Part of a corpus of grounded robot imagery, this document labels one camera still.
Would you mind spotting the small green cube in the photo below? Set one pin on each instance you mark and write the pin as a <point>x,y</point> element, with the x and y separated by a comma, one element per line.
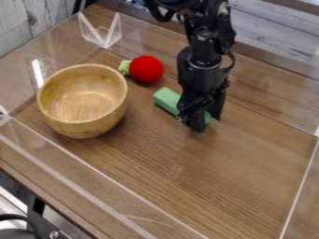
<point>124,67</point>

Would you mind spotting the black table leg bracket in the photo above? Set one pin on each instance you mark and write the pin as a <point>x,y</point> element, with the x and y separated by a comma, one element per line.
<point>42,227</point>

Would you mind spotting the clear acrylic corner bracket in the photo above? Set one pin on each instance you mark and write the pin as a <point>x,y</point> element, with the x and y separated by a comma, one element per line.
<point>103,37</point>

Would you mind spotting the red ball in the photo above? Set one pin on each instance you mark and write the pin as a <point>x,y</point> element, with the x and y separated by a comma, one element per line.
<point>146,69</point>

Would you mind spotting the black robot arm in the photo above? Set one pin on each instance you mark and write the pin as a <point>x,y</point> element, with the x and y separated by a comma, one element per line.
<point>207,22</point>

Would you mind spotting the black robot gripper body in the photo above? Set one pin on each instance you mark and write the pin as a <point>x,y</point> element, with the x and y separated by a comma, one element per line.
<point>199,80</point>

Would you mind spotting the light wooden bowl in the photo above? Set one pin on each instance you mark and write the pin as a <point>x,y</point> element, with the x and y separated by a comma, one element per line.
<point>83,100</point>

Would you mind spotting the green foam block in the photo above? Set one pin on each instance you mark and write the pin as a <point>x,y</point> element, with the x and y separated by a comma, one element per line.
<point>170,101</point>

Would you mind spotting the clear acrylic tray wall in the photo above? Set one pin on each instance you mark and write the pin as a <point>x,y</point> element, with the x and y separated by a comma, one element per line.
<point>84,194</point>

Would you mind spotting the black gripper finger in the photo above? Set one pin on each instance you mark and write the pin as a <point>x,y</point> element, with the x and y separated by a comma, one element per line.
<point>192,117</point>
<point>219,99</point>

